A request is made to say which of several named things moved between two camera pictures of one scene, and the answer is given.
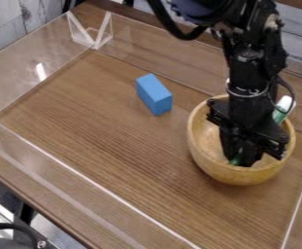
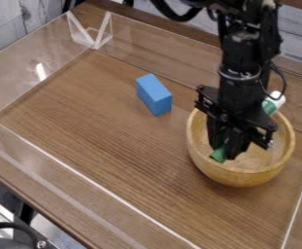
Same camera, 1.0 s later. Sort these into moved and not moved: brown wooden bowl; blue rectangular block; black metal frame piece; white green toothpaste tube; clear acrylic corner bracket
Moved: white green toothpaste tube
Not moved: black metal frame piece; blue rectangular block; clear acrylic corner bracket; brown wooden bowl
